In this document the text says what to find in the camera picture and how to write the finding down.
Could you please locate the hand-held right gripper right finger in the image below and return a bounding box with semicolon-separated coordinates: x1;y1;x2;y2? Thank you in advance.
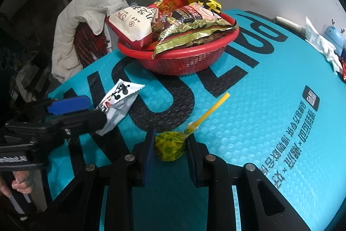
186;136;311;231

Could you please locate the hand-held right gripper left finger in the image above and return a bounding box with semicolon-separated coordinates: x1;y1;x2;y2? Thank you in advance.
40;129;157;231

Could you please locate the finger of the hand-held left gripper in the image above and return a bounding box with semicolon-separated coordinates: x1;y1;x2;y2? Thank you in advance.
19;95;91;123
40;111;108;137

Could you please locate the yellow lollipop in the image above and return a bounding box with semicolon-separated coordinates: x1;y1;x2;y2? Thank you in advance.
155;92;231;162

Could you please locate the white snack packet black print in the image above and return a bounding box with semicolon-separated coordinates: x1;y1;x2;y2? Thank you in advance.
95;79;144;137

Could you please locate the red plastic basket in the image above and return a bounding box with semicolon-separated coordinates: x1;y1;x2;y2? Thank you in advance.
117;5;240;76

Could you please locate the red and white snack packet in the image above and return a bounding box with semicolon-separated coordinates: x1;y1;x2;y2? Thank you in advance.
105;5;159;50

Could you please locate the gold and pink snack packet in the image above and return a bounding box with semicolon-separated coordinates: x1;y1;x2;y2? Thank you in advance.
152;2;238;60

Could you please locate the red snack packet gold print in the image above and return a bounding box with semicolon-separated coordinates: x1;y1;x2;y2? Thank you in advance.
148;0;177;31

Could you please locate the person's left hand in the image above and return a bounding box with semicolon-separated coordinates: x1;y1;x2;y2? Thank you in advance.
0;173;37;196

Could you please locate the red plaid chair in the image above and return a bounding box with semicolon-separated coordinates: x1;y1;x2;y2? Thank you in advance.
74;21;112;68

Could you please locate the white quilted jacket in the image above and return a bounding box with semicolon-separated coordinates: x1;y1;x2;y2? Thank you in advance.
51;0;130;84

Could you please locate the white power strip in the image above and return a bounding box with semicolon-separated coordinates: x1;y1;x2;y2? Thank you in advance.
273;16;307;32

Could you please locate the crumpled white tissue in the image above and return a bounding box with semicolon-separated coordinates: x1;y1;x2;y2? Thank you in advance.
305;17;343;75

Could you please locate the red candy wrapper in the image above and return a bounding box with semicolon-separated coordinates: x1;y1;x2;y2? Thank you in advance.
339;56;346;82

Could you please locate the blue humidifier with antlers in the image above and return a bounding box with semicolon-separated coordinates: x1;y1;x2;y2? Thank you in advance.
324;18;346;57

